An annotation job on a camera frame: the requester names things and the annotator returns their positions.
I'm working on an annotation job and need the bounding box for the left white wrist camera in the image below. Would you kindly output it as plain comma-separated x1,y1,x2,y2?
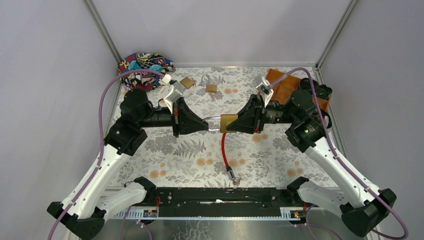
162,73,185,114

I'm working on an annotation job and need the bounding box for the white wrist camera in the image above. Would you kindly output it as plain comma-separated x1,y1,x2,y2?
253,75,274,107
162,73,185,114

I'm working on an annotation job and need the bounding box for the orange compartment tray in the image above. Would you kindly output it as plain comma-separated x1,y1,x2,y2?
266,68,333,112

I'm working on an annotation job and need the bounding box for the colourful patterned cloth bag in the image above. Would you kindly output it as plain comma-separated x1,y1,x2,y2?
117,52,176,92

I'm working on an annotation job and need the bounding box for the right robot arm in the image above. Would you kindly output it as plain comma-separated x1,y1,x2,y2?
226,89,397,237

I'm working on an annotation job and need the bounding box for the purple cable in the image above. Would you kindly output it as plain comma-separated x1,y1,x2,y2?
47,68,167,240
268,67,410,240

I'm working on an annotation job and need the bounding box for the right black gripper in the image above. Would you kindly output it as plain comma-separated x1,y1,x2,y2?
225,93,297,134

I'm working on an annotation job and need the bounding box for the red cable lock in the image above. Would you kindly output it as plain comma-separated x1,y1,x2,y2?
220,132,243,186

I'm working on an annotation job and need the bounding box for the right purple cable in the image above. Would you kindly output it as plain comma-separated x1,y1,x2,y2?
268,67,410,240

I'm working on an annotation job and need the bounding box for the small brass padlock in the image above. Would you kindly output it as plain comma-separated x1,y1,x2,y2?
202,74,218,93

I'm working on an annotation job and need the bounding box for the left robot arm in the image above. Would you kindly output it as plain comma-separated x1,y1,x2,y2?
47,89,209,240

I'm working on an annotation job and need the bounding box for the dark green coiled strap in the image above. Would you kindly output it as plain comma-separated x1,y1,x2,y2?
316,84,333,101

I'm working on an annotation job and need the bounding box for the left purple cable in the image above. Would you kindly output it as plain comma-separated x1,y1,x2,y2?
47,68,167,240

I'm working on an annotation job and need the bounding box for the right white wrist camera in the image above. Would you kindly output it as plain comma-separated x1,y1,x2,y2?
253,75,274,107

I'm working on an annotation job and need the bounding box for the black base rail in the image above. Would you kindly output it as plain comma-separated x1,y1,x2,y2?
123,186,321,219

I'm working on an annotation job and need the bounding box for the floral table mat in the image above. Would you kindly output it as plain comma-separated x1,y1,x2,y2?
108,67,336,188

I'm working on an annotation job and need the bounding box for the open brass padlock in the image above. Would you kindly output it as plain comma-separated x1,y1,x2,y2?
180,77,196,99

